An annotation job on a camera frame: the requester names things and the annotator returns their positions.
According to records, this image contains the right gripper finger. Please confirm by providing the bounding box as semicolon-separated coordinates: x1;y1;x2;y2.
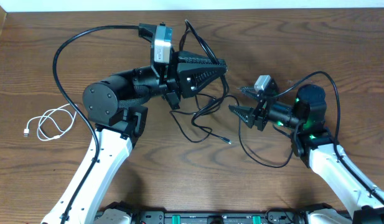
228;105;256;128
238;86;265;100

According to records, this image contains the thin black usb cable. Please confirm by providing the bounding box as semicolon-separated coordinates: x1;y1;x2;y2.
224;95;294;169

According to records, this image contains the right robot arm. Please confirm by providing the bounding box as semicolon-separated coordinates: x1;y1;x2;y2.
229;83;384;223

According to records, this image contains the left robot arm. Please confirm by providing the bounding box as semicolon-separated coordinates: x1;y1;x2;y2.
42;51;227;223

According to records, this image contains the right camera black cable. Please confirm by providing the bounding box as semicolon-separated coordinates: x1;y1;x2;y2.
272;70;384;209

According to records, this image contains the camera black cable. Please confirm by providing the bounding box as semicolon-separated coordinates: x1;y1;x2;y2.
52;24;141;223
272;70;384;209

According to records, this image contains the left camera black cable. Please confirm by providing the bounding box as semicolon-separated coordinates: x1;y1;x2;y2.
52;24;141;223

